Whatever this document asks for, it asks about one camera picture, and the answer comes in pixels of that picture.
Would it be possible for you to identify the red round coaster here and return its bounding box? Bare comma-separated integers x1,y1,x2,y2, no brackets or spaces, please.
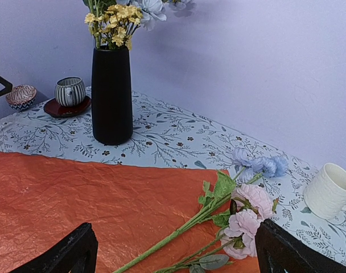
43,96,91,118

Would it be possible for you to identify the pink artificial flower stem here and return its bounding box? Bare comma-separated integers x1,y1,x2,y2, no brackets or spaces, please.
83,0,116,49

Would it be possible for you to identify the blue artificial flower stem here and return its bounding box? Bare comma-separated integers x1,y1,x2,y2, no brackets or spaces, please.
116,0,196,32

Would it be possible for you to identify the yellow artificial flower sprig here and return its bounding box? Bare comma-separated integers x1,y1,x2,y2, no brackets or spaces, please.
98,3,142,50

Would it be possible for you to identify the striped ceramic cup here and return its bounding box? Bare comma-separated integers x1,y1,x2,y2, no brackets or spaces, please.
55,77,86,107

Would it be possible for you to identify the pale blue poppy stem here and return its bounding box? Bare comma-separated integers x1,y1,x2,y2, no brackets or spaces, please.
116,148,288,272

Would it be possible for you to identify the white ceramic mug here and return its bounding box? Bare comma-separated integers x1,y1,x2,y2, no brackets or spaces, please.
303,163,346,220

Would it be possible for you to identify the floral patterned tablecloth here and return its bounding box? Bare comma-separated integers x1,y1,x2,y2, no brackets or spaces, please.
0,92,346,266

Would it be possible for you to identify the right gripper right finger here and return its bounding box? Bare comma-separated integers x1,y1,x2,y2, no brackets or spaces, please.
255,219,346,273

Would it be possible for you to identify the orange yellow wrapping paper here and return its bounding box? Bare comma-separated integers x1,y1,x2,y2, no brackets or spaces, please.
0,151,261,273

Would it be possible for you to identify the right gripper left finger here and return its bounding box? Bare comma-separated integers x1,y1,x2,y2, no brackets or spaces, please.
12,222,98,273

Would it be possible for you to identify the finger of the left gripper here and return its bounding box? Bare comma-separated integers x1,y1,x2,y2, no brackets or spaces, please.
0,76,13,97

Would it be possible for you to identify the tall black vase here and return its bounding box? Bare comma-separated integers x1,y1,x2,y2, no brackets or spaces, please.
91,46,133,146

